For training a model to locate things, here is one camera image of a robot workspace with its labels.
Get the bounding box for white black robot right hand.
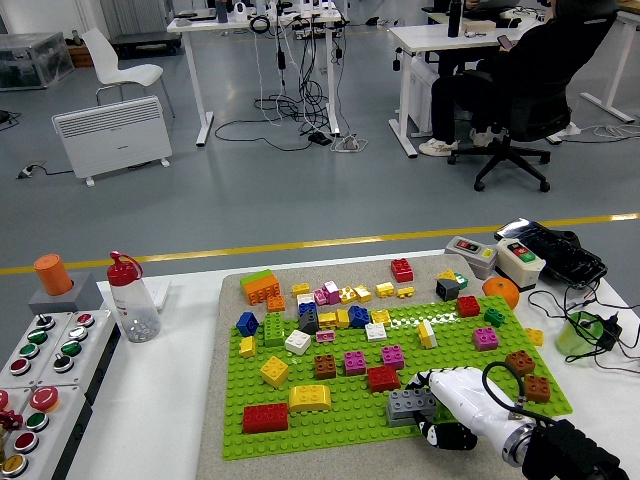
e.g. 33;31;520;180
404;367;535;454

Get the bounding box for light grey long toy brick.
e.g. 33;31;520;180
387;387;436;416

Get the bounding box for dark grey long toy brick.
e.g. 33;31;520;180
387;409;426;429

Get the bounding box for brown square toy brick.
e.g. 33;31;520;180
504;349;537;377
523;373;552;404
313;353;339;380

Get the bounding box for red sloped toy brick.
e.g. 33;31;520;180
367;365;403;394

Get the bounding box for blue square toy brick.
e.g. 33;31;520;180
347;305;372;330
235;311;260;337

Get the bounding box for magenta square toy brick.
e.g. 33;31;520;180
343;350;369;377
472;327;501;353
381;345;406;371

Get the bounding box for yellow and white toy brick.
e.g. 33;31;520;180
417;320;439;349

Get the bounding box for green studded baseplate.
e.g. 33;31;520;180
221;294;573;462

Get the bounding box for yellow curved toy brick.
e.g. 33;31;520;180
288;384;333;414

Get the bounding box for large yellow square toy brick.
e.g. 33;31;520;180
259;355;291;389

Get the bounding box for red long toy brick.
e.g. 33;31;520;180
242;403;291;435

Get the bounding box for tall green toy brick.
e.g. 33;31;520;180
263;312;286;348

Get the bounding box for large orange toy brick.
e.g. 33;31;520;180
243;277;283;307

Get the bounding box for orange fruit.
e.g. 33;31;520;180
481;277;521;310

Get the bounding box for green translucent cup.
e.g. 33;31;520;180
555;312;609;357

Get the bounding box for black plug adapter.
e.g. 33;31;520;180
597;312;624;351

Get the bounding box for black electronic device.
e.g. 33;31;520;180
493;217;609;291

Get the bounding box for lime green flat brick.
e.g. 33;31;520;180
239;269;276;287

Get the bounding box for black office chair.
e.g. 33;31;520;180
447;9;624;194

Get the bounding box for white case under desk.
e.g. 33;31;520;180
409;53;441;135

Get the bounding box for clear bottle with red cap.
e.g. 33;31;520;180
107;251;163;344

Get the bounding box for person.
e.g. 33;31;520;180
418;0;621;157

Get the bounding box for black bottle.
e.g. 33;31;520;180
447;0;464;39

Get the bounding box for grey block base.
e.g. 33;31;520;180
28;272;105;316

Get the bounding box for grey four-button control box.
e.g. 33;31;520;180
34;309;122;406
0;312;76;389

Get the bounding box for control box with emergency stop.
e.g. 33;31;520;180
0;384;96;480

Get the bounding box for orange cylinder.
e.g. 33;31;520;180
33;253;75;296

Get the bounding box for white electric panel heater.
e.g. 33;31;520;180
51;95;174;187

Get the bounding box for white desk with gadgets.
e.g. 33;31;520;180
166;4;349;148

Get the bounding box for white plastic chair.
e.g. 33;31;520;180
81;27;176;119

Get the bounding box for black platform dolly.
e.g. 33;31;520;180
110;30;184;57

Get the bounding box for floor power socket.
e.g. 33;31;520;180
15;160;47;180

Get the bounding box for brown cardboard box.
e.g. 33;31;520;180
69;43;94;68

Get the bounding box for clear plastic crate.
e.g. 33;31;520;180
0;32;76;92

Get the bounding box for beige two-button switch box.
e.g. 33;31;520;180
494;238;547;293

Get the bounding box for grey two-button switch box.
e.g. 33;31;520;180
444;234;500;280

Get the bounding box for thin black cable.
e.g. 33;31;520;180
527;288;640;374

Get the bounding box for hanging desk cables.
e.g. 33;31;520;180
213;13;349;151

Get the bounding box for white desk frame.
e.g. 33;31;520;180
579;8;640;124

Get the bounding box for red valve handle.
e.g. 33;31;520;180
0;409;25;434

